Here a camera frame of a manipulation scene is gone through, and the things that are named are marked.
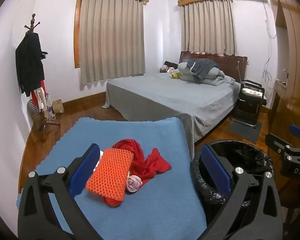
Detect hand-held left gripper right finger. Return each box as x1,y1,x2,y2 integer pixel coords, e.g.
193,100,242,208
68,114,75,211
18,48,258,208
199,145,284,240

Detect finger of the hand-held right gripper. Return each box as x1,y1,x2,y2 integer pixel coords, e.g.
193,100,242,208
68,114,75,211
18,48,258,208
265,133,294,155
290,124,300,141

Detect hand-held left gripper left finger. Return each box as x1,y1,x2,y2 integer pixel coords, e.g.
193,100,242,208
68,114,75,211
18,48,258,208
18,144,102,240

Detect orange knitted cloth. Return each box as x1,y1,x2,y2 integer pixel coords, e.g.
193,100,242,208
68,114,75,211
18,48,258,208
85,148,135,202

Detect black bin with liner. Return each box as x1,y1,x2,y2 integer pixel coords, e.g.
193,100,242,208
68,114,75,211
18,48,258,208
190,139,275,240

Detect pink cloth ball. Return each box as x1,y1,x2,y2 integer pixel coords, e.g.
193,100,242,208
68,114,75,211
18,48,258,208
126,175,142,194

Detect red cloth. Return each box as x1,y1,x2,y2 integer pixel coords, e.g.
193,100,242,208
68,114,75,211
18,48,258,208
104,139,172,208

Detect grey floor mat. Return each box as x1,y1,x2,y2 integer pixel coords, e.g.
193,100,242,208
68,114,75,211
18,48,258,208
227,120,263,143

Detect black metal chair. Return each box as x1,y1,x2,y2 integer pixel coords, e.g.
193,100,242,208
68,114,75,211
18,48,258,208
230,79,267,130

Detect pale chair cushion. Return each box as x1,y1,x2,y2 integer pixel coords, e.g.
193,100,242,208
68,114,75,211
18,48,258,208
241,87,265,98

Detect wooden coat rack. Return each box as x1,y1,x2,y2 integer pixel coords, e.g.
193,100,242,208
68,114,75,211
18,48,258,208
24,13,61,143

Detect wooden wardrobe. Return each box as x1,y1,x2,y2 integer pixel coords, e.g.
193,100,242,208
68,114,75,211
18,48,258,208
267,0,300,140

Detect tan paper bag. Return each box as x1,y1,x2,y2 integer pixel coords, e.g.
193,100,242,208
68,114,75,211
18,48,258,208
31,112,44,130

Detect brown paper bag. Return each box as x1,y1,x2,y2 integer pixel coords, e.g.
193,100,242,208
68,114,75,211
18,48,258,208
52,99,65,114

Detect blue scalloped table mat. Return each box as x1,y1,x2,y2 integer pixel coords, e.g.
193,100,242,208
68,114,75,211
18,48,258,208
16,117,208,240

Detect striped tote bag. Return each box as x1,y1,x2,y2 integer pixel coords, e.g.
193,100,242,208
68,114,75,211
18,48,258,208
28,94,53,117

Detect white floral hanging garment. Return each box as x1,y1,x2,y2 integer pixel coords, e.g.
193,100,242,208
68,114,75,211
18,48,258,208
34,86,49,110

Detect red hanging garment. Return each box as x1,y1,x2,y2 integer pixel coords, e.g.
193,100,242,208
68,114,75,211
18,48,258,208
31,80,47,105

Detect bed with grey sheet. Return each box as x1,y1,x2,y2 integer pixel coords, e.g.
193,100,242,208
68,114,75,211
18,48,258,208
102,72,241,144

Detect dark wooden headboard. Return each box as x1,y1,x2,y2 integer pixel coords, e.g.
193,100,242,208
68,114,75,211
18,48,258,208
178,51,248,83

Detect dark grey garment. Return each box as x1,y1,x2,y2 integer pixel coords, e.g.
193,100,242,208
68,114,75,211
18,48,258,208
186,58,220,79

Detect narrow beige curtain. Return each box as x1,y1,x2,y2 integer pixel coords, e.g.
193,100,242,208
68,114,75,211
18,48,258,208
181,0,238,56

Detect wide beige curtain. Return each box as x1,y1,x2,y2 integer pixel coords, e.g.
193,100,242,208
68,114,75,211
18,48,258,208
79,0,146,85

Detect white hanging cables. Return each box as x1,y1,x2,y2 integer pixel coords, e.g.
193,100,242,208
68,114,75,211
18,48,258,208
261,1,277,89

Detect white charging cable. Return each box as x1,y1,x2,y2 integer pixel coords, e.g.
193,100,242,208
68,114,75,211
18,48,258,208
236,60,243,82

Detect wooden window frame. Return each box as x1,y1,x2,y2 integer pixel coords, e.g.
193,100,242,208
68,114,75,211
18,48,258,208
74,0,83,68

